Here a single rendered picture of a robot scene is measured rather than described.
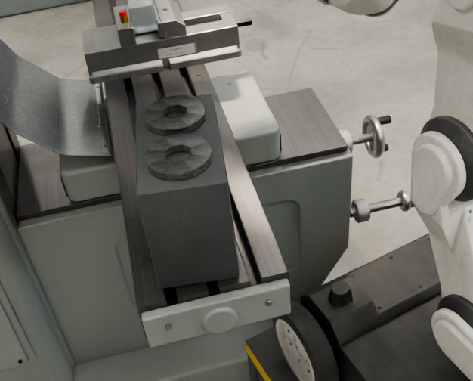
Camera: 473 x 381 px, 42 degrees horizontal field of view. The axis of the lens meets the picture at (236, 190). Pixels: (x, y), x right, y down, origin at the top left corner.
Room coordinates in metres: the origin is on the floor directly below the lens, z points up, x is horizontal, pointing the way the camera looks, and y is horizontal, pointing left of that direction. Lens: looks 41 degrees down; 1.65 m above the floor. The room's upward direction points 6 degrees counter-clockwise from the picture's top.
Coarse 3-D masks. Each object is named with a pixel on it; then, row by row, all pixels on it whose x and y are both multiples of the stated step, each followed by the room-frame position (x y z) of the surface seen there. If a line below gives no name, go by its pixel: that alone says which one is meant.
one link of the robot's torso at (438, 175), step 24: (432, 144) 0.75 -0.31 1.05; (432, 168) 0.74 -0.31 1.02; (456, 168) 0.70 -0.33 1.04; (432, 192) 0.73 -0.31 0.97; (456, 192) 0.70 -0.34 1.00; (432, 216) 0.73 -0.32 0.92; (456, 216) 0.72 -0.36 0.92; (432, 240) 0.77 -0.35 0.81; (456, 240) 0.73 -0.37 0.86; (456, 264) 0.72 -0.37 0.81; (456, 288) 0.71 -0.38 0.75; (456, 312) 0.67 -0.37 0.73
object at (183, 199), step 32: (192, 96) 0.82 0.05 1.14; (160, 128) 0.73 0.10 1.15; (192, 128) 0.73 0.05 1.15; (160, 160) 0.65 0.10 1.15; (192, 160) 0.65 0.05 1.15; (224, 160) 0.67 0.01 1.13; (160, 192) 0.61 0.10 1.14; (192, 192) 0.61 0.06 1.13; (224, 192) 0.61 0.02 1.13; (160, 224) 0.60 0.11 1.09; (192, 224) 0.61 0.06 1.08; (224, 224) 0.61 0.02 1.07; (160, 256) 0.60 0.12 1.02; (192, 256) 0.61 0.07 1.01; (224, 256) 0.61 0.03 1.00; (160, 288) 0.60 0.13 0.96
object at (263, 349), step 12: (264, 336) 0.90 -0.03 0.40; (252, 348) 0.87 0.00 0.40; (264, 348) 0.86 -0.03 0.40; (276, 348) 0.86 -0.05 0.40; (252, 360) 0.86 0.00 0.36; (264, 360) 0.83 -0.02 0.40; (276, 360) 0.83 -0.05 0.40; (252, 372) 0.87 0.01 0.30; (264, 372) 0.80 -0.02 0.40; (276, 372) 0.80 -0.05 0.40; (288, 372) 0.79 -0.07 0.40
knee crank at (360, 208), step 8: (400, 192) 1.19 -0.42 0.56; (360, 200) 1.17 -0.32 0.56; (384, 200) 1.18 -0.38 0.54; (392, 200) 1.17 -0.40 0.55; (400, 200) 1.17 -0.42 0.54; (408, 200) 1.16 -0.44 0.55; (352, 208) 1.16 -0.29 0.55; (360, 208) 1.14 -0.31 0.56; (368, 208) 1.14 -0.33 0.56; (376, 208) 1.16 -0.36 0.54; (384, 208) 1.16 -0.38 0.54; (400, 208) 1.17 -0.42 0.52; (408, 208) 1.15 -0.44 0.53; (352, 216) 1.14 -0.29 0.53; (360, 216) 1.13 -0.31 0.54; (368, 216) 1.13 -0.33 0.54
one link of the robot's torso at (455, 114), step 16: (448, 0) 0.77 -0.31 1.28; (464, 0) 0.74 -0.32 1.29; (448, 16) 0.77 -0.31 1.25; (464, 16) 0.75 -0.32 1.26; (448, 32) 0.78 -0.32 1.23; (464, 32) 0.75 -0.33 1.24; (448, 48) 0.79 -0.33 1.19; (464, 48) 0.76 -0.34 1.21; (448, 64) 0.80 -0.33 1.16; (464, 64) 0.77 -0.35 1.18; (448, 80) 0.80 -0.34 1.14; (464, 80) 0.77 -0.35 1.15; (448, 96) 0.79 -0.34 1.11; (464, 96) 0.76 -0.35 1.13; (432, 112) 0.82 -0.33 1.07; (448, 112) 0.79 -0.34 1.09; (464, 112) 0.76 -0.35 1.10; (432, 128) 0.78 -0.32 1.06; (448, 128) 0.76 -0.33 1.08; (464, 128) 0.74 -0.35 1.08; (464, 144) 0.73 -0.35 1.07; (464, 160) 0.71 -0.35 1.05; (464, 192) 0.70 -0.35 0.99
